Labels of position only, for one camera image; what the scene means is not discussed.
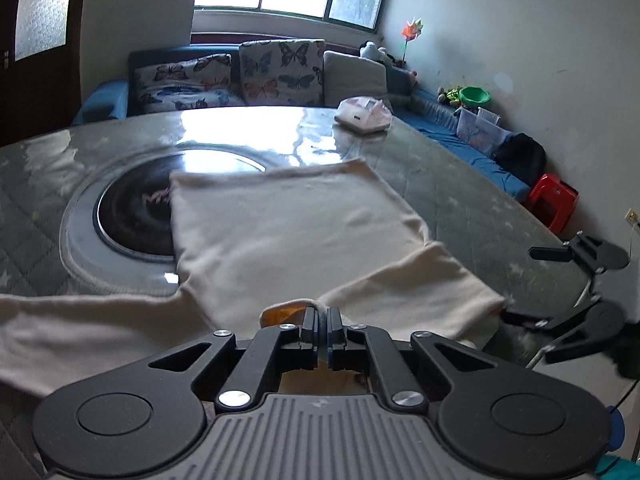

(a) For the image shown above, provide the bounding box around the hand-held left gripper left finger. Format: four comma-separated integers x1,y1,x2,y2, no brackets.
147,305,319,413

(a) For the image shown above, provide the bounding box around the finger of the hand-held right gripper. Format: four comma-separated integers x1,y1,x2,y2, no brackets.
500,305,601,365
529,232,603,271

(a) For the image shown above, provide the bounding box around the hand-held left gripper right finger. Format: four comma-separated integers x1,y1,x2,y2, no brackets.
326,306,501,413

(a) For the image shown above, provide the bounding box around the cream long-sleeved garment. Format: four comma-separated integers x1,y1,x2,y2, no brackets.
0,157,508,401

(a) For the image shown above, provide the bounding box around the red plastic stool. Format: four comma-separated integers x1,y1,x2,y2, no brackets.
525,172,580,235

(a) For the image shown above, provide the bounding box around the black backpack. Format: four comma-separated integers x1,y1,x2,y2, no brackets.
492,132,547,188

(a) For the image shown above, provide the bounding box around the clear plastic storage box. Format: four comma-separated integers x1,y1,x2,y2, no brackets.
455,106,503,153

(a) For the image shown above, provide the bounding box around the green plastic bowl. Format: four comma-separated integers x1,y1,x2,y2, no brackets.
457,86,492,108

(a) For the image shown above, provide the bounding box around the black round induction cooktop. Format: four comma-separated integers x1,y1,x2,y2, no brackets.
97,147,271,264

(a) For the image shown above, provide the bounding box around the pink tissue pack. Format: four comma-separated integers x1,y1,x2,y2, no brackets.
334,95,393,135

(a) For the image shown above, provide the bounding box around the colourful pinwheel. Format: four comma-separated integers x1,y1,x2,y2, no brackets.
400,19,426,68

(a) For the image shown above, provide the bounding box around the beige cushion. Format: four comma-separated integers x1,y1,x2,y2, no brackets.
322,50,388,106

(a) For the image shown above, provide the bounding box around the white plush toy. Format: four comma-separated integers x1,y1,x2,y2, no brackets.
357,41,396,66

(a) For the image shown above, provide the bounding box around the square butterfly print cushion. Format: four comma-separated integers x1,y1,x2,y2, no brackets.
239,39,327,107

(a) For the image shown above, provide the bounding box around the flat butterfly print pillow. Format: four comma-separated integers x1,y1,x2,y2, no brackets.
131,54,247,115

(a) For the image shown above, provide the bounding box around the blue sofa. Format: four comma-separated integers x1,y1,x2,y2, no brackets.
70,42,531,203

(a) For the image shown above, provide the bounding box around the dark wooden door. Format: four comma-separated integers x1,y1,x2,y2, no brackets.
0,0,83,148

